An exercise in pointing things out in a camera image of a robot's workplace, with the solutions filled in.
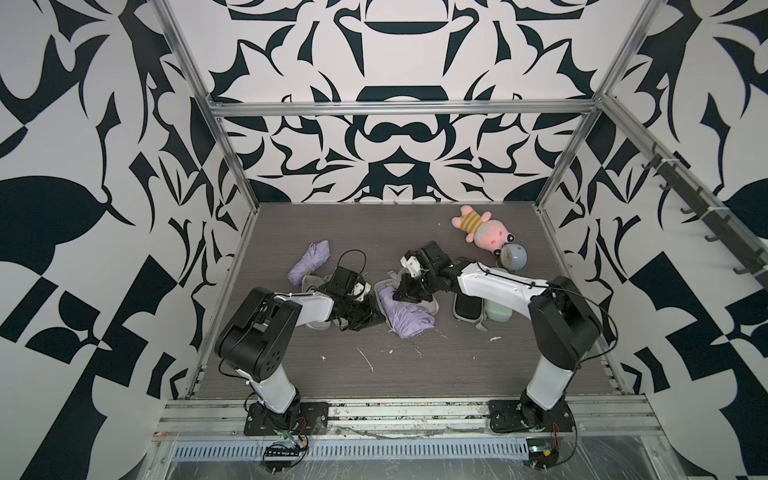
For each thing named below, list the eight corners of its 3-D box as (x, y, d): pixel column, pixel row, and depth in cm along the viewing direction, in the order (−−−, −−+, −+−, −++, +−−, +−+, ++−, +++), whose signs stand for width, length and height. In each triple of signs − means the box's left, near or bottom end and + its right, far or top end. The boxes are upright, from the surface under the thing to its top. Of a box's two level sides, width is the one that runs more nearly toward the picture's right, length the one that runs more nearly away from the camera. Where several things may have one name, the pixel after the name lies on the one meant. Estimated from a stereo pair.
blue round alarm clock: (511, 278, 101) (520, 263, 94) (491, 261, 106) (498, 246, 99) (523, 269, 104) (533, 254, 97) (503, 252, 108) (511, 237, 101)
